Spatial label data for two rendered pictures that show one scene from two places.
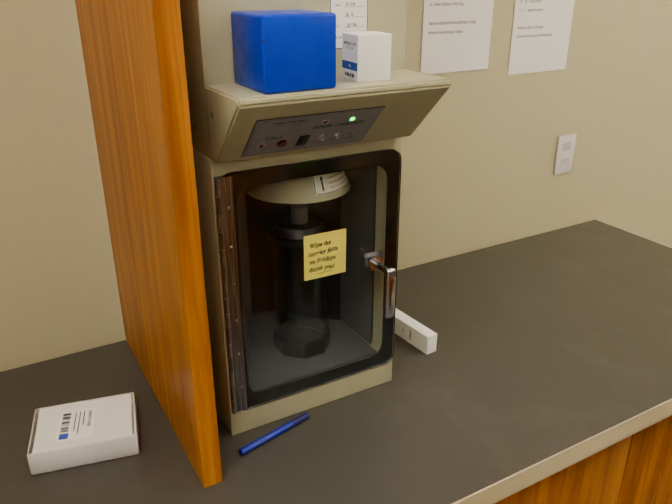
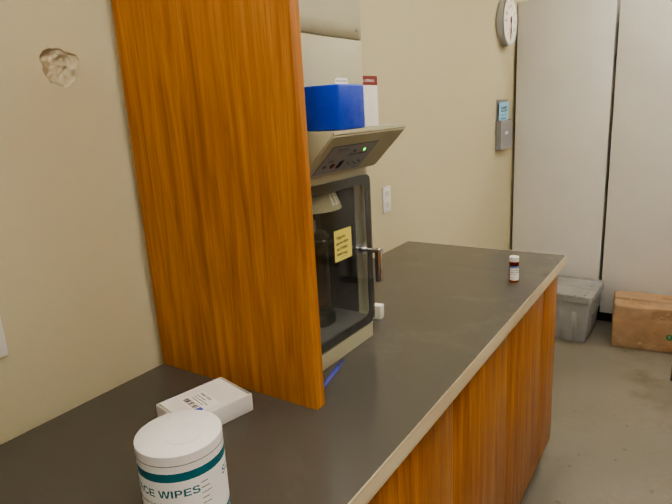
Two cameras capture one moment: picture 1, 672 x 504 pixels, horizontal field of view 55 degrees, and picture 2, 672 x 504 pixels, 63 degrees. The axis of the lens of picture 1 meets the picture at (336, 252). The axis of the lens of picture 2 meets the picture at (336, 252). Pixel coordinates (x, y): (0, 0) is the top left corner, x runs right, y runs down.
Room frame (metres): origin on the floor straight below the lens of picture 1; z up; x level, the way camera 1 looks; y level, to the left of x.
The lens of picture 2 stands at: (-0.22, 0.60, 1.55)
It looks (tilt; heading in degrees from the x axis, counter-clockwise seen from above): 14 degrees down; 334
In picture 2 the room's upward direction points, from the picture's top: 3 degrees counter-clockwise
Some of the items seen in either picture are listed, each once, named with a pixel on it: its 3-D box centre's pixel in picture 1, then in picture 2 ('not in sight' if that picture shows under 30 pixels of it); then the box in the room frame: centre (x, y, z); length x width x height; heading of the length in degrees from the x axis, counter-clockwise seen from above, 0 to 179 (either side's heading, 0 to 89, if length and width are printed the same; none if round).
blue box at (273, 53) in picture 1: (283, 49); (332, 107); (0.85, 0.07, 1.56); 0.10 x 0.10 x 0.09; 30
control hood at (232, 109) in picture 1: (332, 118); (352, 150); (0.89, 0.00, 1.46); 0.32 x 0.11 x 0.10; 120
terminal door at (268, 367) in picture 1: (317, 281); (340, 263); (0.93, 0.03, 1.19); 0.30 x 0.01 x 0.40; 119
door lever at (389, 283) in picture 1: (383, 287); (373, 263); (0.96, -0.08, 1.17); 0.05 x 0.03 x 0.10; 29
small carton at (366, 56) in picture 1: (366, 56); (362, 113); (0.92, -0.04, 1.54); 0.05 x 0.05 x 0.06; 24
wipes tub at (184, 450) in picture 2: not in sight; (184, 473); (0.57, 0.50, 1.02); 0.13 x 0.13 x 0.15
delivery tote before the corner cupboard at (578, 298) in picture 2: not in sight; (550, 305); (2.35, -2.28, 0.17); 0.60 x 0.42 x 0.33; 28
